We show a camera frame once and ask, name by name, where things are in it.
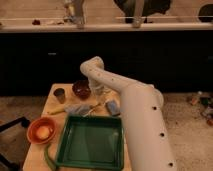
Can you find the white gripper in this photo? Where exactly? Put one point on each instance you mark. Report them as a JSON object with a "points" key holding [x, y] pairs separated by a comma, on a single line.
{"points": [[96, 87]]}

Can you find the silver metal fork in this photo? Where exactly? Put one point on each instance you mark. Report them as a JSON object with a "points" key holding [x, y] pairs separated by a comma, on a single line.
{"points": [[93, 108]]}

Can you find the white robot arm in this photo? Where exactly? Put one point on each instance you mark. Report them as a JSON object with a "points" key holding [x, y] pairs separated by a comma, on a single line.
{"points": [[141, 113]]}

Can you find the dark red bowl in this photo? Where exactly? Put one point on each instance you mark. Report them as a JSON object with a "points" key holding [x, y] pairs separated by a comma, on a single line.
{"points": [[81, 89]]}

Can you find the small dark cup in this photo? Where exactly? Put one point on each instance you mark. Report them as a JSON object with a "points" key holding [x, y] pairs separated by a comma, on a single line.
{"points": [[59, 93]]}

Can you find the yellow banana toy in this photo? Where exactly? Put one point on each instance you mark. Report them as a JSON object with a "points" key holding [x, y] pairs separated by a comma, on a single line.
{"points": [[56, 111]]}

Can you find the green plastic tray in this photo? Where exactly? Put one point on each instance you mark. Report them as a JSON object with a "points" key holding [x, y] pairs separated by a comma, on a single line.
{"points": [[94, 142]]}

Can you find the egg-like ball in bowl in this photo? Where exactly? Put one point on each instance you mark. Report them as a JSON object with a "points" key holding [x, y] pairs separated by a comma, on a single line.
{"points": [[43, 132]]}

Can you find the orange bowl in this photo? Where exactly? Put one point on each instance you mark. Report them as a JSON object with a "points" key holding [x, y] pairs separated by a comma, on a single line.
{"points": [[42, 121]]}

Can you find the green bean pod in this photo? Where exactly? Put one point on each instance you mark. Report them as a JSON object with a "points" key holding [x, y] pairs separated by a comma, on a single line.
{"points": [[51, 164]]}

